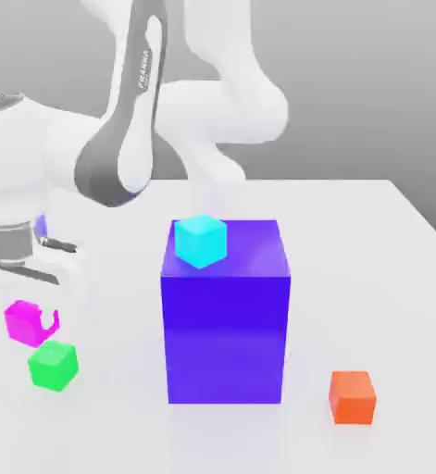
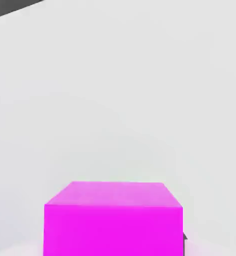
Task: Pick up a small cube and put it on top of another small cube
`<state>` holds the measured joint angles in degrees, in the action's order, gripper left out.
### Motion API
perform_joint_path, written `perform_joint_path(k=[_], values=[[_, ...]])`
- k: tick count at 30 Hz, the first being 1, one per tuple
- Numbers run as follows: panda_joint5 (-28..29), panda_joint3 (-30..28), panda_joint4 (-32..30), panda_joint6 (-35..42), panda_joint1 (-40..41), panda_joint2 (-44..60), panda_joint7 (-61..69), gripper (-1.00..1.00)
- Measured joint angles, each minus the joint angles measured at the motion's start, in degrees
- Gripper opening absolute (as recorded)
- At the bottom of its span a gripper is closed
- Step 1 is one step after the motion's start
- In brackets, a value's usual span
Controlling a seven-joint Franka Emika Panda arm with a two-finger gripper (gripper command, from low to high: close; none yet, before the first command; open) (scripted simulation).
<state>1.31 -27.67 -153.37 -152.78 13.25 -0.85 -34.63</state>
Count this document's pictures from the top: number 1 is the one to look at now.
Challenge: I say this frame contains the large purple box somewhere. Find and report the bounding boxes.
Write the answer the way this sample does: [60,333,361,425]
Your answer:
[160,218,292,405]

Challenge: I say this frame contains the small cyan cube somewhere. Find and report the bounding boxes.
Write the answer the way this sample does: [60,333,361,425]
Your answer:
[173,213,229,270]

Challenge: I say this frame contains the small magenta cube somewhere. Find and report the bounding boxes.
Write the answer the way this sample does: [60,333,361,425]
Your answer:
[4,299,60,349]

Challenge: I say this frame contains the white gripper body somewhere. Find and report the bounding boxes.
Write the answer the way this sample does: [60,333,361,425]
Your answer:
[0,254,79,313]

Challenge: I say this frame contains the small orange cube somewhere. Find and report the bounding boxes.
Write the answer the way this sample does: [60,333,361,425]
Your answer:
[328,370,378,426]

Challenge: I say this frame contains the small green cube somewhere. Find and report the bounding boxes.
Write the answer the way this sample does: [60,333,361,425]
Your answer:
[27,340,80,393]

